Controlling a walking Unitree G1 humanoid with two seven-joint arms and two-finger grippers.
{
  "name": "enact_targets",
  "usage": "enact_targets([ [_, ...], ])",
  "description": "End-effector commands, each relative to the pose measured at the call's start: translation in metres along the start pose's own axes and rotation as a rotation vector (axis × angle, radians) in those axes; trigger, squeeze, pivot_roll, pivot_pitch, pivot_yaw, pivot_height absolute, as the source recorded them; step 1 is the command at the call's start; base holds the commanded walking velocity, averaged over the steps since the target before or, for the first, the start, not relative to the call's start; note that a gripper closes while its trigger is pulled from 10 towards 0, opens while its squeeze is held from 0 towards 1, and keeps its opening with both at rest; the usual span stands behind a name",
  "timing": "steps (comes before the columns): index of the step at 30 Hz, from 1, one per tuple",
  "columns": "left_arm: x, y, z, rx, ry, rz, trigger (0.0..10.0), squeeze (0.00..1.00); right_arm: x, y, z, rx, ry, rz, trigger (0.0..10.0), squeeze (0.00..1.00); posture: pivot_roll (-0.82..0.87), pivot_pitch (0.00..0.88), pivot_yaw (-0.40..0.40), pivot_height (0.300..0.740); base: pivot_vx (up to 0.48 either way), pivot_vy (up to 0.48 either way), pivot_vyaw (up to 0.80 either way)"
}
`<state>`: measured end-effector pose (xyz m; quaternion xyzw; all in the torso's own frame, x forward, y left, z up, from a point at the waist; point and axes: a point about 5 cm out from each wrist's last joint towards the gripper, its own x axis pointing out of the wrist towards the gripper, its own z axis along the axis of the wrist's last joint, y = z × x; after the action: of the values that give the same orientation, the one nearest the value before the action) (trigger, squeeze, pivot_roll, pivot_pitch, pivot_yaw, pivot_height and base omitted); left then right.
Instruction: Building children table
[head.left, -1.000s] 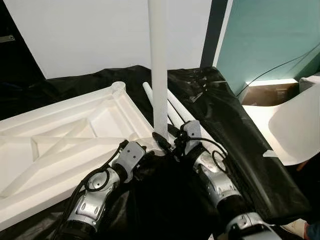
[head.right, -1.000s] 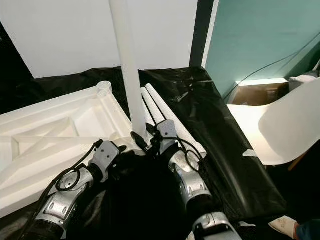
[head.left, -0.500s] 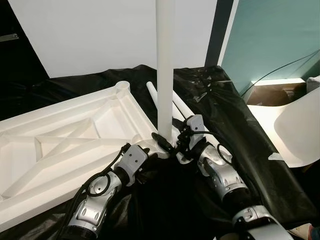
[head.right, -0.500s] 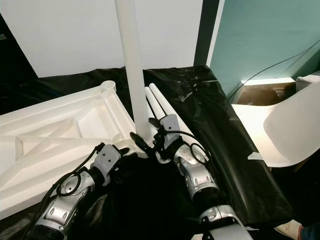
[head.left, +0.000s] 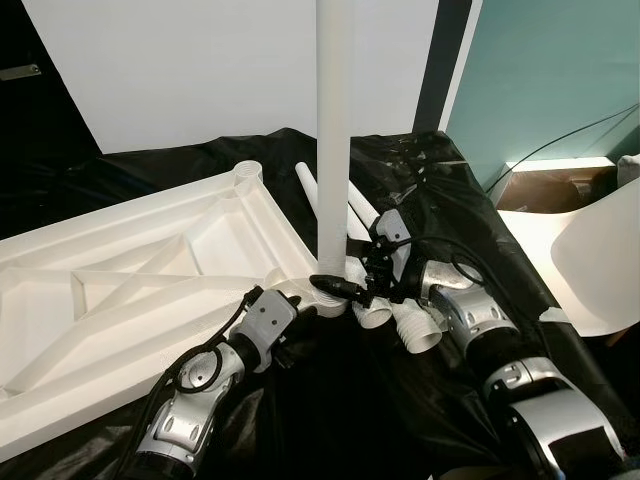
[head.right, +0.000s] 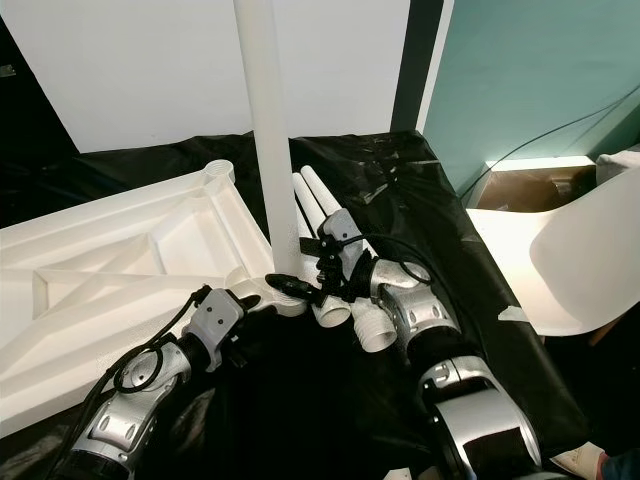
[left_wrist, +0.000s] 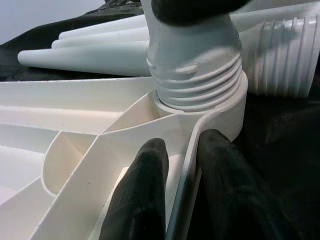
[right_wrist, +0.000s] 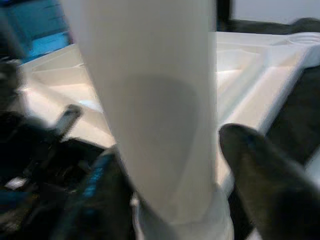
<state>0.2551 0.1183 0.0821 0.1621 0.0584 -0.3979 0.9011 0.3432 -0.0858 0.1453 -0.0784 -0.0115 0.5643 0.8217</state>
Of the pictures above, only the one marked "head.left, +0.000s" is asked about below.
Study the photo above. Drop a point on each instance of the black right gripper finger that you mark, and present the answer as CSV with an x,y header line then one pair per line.
x,y
338,287

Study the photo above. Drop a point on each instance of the white plastic table top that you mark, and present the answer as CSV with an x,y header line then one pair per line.
x,y
120,260

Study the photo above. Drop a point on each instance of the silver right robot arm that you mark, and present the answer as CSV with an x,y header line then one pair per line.
x,y
470,310

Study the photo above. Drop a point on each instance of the black plastic sheet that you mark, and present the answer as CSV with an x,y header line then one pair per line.
x,y
450,180

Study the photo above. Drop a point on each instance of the white tape piece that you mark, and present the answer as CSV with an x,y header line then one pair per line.
x,y
552,314

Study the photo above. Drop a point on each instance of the brown cardboard box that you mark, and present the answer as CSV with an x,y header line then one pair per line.
x,y
540,190

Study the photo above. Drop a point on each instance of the white plastic chair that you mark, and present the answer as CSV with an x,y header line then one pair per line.
x,y
590,260

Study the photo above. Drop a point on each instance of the grey door plate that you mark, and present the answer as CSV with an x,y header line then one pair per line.
x,y
20,72

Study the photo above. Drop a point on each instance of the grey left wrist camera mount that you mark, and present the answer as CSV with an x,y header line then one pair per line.
x,y
268,325

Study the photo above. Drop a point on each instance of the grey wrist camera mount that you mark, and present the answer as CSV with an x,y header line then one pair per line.
x,y
397,230
268,325

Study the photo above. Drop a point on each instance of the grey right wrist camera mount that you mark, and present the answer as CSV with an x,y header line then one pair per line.
x,y
397,230

